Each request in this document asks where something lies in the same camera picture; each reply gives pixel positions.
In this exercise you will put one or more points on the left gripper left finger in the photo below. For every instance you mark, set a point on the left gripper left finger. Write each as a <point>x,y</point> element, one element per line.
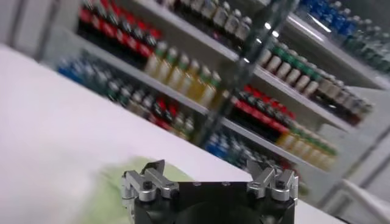
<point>143,182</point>

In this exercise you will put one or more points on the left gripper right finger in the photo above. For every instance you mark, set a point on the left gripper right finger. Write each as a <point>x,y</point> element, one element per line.
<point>274,182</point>

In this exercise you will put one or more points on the green t-shirt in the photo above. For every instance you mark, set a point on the green t-shirt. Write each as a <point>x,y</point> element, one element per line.
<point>106,201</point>

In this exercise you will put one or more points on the beverage display shelf unit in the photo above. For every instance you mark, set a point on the beverage display shelf unit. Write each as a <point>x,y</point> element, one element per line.
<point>189,32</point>
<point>304,100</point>

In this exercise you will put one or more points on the green-cap bottle white label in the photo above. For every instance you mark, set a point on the green-cap bottle white label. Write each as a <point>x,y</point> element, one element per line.
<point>265,58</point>
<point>294,77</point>
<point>275,64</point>
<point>284,71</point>
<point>311,89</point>
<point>303,83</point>

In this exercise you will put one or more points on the yellow drink bottle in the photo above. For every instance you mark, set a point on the yellow drink bottle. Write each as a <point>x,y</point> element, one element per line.
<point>197,89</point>
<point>208,95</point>
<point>176,76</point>
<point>186,82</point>
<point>153,64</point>
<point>164,69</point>

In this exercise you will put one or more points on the dark bottle blue-white label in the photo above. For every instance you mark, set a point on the dark bottle blue-white label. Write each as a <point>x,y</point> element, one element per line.
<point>231,23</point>
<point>242,30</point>
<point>220,16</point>

